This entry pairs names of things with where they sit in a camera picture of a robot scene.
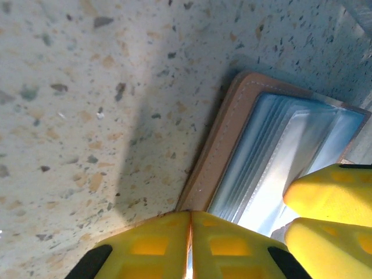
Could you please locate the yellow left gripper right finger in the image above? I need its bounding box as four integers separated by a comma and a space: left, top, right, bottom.
190, 210, 313, 279

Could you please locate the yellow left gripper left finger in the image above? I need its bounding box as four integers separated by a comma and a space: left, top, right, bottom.
65, 210, 192, 279

